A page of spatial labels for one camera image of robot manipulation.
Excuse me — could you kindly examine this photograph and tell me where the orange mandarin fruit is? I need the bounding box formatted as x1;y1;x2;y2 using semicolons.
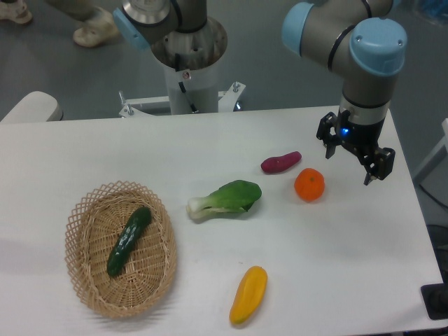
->
294;168;326;202

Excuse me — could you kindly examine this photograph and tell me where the white chair backrest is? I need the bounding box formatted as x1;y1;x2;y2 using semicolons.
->
1;91;64;125

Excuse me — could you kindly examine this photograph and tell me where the white shoe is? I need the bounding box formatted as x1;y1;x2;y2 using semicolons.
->
1;0;33;25
73;7;119;48

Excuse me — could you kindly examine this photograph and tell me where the yellow mango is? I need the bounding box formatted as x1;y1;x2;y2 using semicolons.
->
229;266;268;325

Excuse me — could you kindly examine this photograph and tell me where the woven wicker basket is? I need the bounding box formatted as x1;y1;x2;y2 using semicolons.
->
65;181;176;319

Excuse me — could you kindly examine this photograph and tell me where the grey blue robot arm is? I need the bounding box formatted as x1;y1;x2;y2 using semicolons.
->
113;1;407;183

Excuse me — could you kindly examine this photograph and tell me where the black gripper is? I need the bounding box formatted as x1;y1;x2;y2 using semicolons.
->
316;106;396;186

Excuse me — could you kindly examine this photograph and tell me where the purple sweet potato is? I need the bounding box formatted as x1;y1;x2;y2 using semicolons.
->
260;151;302;174

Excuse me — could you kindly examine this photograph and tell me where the dark green cucumber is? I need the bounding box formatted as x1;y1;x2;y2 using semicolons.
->
106;206;152;277

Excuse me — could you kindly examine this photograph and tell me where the black device at edge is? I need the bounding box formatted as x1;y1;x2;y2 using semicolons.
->
421;283;447;321

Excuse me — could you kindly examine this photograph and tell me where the green bok choy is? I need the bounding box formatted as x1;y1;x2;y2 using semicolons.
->
186;180;262;220

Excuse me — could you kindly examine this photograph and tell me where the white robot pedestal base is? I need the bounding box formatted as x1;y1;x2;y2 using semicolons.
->
114;10;246;116

